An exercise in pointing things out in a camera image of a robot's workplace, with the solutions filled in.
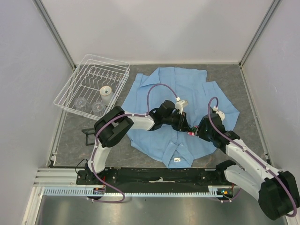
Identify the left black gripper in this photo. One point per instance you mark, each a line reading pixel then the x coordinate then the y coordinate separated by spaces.
pixel 182 125

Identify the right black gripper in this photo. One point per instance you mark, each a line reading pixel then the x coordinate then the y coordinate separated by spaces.
pixel 199 131

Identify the pink flower smiley brooch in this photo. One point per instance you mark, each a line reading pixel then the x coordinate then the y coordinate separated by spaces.
pixel 191 133

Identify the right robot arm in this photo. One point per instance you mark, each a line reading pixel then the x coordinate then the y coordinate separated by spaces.
pixel 276 191

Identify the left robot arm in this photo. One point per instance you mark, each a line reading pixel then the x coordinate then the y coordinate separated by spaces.
pixel 111 128

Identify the frosted white cup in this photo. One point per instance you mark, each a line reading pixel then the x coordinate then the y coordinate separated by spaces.
pixel 107 94

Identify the clear drinking glass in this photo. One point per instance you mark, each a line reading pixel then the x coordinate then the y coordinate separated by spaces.
pixel 80 104
pixel 98 109

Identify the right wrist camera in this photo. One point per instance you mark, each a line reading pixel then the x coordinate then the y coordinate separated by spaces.
pixel 215 110

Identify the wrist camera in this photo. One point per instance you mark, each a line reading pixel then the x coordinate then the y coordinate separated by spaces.
pixel 215 110
pixel 180 104

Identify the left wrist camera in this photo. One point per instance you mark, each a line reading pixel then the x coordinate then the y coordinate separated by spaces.
pixel 180 104

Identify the small black square frame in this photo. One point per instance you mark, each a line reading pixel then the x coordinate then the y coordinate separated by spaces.
pixel 89 136

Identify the white wire dish rack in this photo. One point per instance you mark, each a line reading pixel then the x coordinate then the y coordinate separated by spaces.
pixel 92 73

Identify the slotted grey cable duct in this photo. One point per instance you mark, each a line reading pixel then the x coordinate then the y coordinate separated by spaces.
pixel 92 192

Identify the right aluminium frame post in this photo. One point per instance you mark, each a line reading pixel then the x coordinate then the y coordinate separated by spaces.
pixel 263 24

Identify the aluminium frame post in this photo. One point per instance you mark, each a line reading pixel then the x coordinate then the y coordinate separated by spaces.
pixel 50 24
pixel 263 24

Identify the left aluminium frame post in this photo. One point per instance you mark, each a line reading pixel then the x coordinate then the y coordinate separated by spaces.
pixel 50 24

